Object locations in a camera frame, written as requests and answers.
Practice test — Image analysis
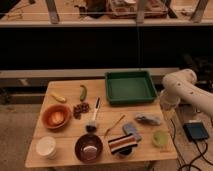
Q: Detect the wooden spoon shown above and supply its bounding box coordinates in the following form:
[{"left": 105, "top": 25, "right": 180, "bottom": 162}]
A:
[{"left": 104, "top": 115, "right": 125, "bottom": 137}]

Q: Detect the green small cup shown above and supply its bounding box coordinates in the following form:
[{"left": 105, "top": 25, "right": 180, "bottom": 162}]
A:
[{"left": 152, "top": 130, "right": 168, "bottom": 148}]

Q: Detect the black small bowl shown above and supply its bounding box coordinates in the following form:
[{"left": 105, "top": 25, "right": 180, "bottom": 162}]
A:
[{"left": 118, "top": 148, "right": 132, "bottom": 158}]

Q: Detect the black foot pedal box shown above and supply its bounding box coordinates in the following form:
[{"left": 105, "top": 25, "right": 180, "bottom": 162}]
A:
[{"left": 183, "top": 122, "right": 209, "bottom": 142}]

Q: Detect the orange bowl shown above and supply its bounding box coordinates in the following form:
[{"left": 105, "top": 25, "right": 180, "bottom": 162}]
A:
[{"left": 42, "top": 105, "right": 71, "bottom": 129}]

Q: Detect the black cable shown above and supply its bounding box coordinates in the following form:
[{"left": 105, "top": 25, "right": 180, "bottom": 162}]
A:
[{"left": 169, "top": 118, "right": 213, "bottom": 171}]

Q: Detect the orange fruit in bowl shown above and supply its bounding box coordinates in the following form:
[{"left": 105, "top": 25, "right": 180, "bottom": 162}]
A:
[{"left": 51, "top": 112, "right": 64, "bottom": 125}]

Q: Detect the yellow banana toy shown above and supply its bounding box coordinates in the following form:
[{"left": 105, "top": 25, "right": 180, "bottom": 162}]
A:
[{"left": 51, "top": 93, "right": 67, "bottom": 103}]

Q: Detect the green tray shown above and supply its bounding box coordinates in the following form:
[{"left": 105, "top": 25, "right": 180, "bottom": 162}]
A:
[{"left": 105, "top": 71, "right": 157, "bottom": 105}]

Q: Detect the black white dish brush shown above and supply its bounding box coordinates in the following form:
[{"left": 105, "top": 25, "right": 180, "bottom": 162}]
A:
[{"left": 86, "top": 98, "right": 100, "bottom": 132}]

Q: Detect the green pepper toy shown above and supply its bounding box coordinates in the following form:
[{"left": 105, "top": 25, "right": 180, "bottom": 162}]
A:
[{"left": 80, "top": 85, "right": 87, "bottom": 102}]

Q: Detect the white cup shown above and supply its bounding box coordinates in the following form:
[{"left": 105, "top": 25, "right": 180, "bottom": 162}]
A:
[{"left": 36, "top": 136, "right": 56, "bottom": 159}]

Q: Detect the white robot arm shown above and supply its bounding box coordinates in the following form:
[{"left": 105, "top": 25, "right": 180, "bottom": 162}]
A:
[{"left": 159, "top": 69, "right": 213, "bottom": 118}]

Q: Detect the striped brown white towel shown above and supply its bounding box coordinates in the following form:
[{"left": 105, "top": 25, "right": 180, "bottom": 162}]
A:
[{"left": 108, "top": 134, "right": 138, "bottom": 155}]

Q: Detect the brown grape bunch toy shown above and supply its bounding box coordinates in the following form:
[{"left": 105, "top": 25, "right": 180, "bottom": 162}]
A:
[{"left": 73, "top": 102, "right": 90, "bottom": 119}]

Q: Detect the blue sponge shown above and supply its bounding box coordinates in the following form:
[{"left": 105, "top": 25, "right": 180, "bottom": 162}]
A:
[{"left": 122, "top": 122, "right": 142, "bottom": 142}]

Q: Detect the purple bowl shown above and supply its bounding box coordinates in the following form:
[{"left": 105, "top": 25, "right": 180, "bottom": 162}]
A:
[{"left": 75, "top": 134, "right": 103, "bottom": 163}]

